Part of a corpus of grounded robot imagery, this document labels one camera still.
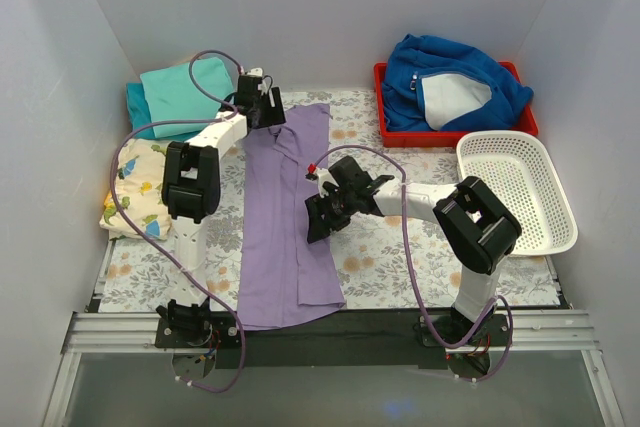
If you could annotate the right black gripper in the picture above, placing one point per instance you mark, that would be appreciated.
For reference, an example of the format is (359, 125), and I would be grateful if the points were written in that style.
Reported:
(326, 214)

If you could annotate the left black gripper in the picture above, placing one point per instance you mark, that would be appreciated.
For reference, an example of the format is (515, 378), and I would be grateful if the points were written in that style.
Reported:
(270, 110)

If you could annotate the purple t shirt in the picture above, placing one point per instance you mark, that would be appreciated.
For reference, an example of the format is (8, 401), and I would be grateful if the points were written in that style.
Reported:
(285, 281)

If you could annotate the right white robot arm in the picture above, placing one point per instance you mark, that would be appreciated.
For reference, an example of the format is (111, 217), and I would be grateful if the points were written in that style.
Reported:
(479, 228)

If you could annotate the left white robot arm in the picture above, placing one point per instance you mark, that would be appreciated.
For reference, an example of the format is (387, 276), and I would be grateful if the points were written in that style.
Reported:
(191, 188)

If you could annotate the floral table cloth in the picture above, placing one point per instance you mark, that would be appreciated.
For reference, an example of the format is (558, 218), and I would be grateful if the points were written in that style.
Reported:
(368, 254)

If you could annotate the light teal folded shirt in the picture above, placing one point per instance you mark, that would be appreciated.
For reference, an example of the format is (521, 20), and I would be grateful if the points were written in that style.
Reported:
(211, 74)

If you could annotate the dark teal folded shirt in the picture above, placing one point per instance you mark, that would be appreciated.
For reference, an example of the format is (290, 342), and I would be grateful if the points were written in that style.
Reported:
(137, 112)

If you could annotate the dinosaur print folded shirt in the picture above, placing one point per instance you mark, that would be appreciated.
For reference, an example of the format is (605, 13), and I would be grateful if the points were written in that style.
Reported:
(139, 185)

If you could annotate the blue fleece jacket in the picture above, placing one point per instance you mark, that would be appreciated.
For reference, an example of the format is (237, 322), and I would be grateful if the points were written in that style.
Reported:
(432, 84)

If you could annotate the white plastic basket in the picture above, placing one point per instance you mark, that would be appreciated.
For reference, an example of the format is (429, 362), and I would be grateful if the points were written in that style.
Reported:
(518, 169)

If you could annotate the red plastic tray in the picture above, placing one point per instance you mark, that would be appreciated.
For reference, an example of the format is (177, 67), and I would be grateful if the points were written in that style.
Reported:
(526, 124)

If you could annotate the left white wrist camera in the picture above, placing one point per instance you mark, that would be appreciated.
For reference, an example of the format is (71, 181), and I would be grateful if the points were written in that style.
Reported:
(253, 72)

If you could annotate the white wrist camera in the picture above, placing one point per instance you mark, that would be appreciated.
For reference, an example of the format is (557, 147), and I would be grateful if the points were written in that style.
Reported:
(324, 180)
(253, 72)

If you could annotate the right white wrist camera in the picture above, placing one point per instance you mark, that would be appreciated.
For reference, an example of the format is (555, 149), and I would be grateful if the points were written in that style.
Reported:
(324, 180)

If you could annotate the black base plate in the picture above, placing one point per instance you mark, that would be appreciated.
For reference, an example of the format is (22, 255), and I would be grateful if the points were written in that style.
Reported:
(391, 337)

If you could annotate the aluminium frame rail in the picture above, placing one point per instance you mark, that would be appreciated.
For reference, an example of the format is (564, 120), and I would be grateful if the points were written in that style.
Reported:
(534, 330)

